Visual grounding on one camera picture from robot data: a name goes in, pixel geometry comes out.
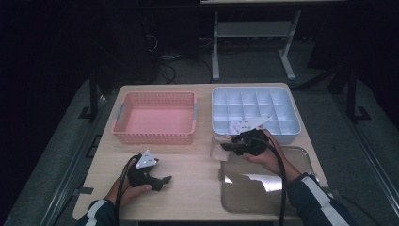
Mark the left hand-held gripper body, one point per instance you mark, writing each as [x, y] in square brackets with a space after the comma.
[141, 175]

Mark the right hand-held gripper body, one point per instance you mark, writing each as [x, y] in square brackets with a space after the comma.
[254, 142]

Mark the white sock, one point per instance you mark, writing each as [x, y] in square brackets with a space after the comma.
[232, 127]
[237, 123]

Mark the white divided storage box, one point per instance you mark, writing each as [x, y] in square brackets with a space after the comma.
[266, 100]

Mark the transparent grey box lid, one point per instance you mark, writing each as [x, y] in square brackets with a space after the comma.
[251, 197]

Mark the pink plastic basket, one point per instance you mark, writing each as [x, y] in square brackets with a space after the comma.
[156, 119]

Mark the person's right hand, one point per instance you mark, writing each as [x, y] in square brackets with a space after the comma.
[276, 160]

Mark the person's left hand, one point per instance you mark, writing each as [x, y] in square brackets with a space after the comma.
[117, 194]

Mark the black metal stand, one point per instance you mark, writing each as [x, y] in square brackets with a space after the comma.
[93, 94]
[351, 94]

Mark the black bracket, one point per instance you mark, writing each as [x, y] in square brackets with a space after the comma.
[93, 146]

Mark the metal rail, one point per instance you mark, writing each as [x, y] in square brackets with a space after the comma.
[72, 157]
[370, 157]

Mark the white metal frame table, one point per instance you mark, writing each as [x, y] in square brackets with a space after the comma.
[254, 29]

